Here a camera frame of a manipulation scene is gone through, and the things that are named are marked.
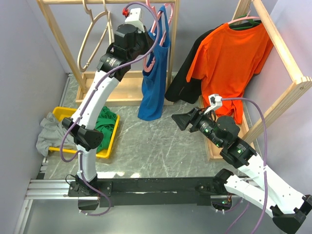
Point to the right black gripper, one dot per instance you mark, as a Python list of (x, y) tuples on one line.
[(183, 119)]

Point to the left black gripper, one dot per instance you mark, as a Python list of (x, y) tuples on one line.
[(147, 39)]

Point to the blue tank top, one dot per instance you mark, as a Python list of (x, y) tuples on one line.
[(154, 71)]

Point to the pink hanger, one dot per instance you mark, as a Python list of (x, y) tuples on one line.
[(247, 17), (171, 12)]

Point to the yellow plastic tray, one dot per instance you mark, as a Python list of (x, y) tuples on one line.
[(62, 112)]

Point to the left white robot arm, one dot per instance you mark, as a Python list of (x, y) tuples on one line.
[(81, 125)]

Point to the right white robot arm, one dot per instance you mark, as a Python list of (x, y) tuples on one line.
[(285, 205)]

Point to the middle beige wooden hanger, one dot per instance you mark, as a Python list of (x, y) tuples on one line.
[(109, 28)]

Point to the pink hanger under orange shirt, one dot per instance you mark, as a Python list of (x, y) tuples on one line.
[(247, 17)]

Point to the green hanger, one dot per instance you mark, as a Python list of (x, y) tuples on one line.
[(243, 25)]

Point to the black shirt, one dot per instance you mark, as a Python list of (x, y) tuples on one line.
[(180, 89)]

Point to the back wooden clothes rack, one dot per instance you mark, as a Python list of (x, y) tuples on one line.
[(127, 93)]

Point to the wooden clothes rack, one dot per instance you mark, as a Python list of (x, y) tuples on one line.
[(280, 114), (127, 93)]

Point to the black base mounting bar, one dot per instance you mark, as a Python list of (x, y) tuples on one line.
[(146, 191)]

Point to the orange t-shirt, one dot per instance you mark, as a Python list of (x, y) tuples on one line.
[(225, 62)]

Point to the green shirt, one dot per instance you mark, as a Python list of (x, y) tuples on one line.
[(105, 124)]

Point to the grey shirt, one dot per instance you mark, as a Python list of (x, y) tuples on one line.
[(51, 135)]

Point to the right wooden clothes rack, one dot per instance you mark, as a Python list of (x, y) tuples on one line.
[(280, 114)]

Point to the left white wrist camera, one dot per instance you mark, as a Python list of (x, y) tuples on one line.
[(134, 17)]

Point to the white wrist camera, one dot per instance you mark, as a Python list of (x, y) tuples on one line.
[(215, 103), (134, 17)]

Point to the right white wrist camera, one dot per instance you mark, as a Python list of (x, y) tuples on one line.
[(215, 103)]

